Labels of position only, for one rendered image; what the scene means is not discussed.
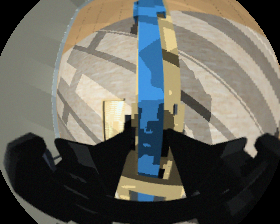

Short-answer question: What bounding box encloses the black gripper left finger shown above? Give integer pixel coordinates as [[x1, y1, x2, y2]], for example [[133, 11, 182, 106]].
[[54, 128, 132, 198]]

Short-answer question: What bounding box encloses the long blue bar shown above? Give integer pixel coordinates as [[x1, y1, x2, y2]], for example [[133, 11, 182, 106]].
[[133, 0, 167, 179]]

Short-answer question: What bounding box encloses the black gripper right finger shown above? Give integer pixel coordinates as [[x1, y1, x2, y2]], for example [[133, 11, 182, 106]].
[[167, 128, 248, 197]]

